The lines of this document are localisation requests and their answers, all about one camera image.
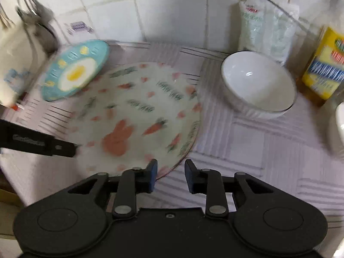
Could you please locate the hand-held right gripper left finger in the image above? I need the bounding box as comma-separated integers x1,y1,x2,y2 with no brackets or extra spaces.
67,158,159,220

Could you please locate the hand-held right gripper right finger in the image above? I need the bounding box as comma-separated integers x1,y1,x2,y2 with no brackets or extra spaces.
184,158,272,218

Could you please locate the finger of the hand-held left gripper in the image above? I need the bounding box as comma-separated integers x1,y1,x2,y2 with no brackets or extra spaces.
52,137,81,158

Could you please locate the rabbit and carrot plate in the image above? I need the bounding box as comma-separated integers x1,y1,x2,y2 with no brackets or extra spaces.
63,62,202,180

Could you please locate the blue fried egg plate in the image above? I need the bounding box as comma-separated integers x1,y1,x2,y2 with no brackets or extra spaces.
40,39,111,103

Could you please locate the white bowl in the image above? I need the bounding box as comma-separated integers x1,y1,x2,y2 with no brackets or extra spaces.
221,51,297,120

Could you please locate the striped table mat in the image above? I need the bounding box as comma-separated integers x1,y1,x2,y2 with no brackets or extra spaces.
0,41,344,221

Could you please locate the white rice cooker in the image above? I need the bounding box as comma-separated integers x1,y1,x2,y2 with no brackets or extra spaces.
0,23,38,106

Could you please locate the dark metal utensil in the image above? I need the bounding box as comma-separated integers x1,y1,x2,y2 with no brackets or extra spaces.
15,0,58,55

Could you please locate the white rounded object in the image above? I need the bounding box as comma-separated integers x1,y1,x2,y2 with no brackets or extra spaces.
328,101,344,156

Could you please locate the white plastic bag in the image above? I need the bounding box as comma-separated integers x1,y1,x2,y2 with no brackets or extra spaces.
238,0,300,65

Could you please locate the yellow label oil bottle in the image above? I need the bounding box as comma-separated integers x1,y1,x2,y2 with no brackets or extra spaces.
301,25,344,108

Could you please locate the wall sticker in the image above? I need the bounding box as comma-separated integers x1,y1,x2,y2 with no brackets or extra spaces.
64,21,95,36

